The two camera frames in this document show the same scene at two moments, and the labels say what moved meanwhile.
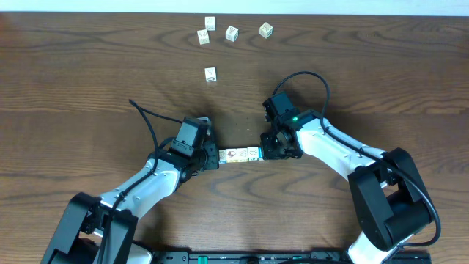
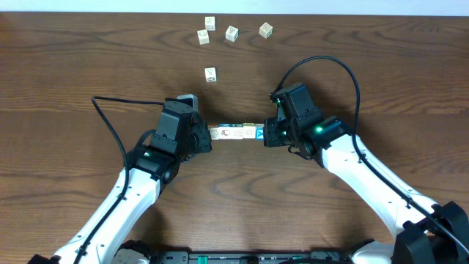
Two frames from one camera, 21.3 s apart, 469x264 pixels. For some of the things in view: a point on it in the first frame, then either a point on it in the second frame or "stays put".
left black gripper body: x=212 y=155 → x=202 y=137
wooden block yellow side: x=210 y=73 stays put
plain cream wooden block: x=241 y=155 → x=237 y=130
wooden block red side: x=203 y=37 stays put
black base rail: x=404 y=257 stays put
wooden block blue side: x=222 y=157 → x=214 y=130
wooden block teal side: x=253 y=154 → x=249 y=130
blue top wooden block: x=260 y=149 → x=259 y=131
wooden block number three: x=231 y=34 stays put
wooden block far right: x=266 y=30 stays put
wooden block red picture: x=231 y=155 → x=225 y=131
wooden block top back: x=209 y=23 stays put
